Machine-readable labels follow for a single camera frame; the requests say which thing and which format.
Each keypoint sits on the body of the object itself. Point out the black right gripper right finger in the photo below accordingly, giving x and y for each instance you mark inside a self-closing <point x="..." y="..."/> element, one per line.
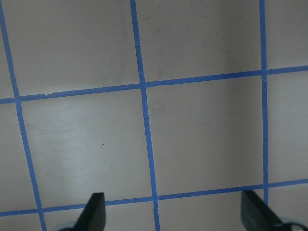
<point x="256" y="215"/>

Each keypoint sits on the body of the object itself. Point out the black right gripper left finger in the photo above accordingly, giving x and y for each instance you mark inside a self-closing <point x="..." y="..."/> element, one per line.
<point x="93" y="216"/>

